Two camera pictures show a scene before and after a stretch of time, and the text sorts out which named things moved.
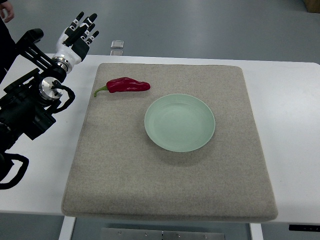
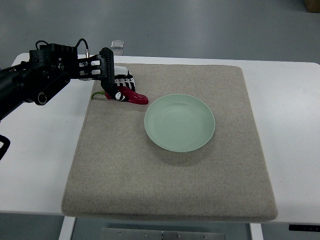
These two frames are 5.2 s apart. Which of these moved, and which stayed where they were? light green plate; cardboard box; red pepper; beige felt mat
Moved: red pepper
Stayed: light green plate; cardboard box; beige felt mat
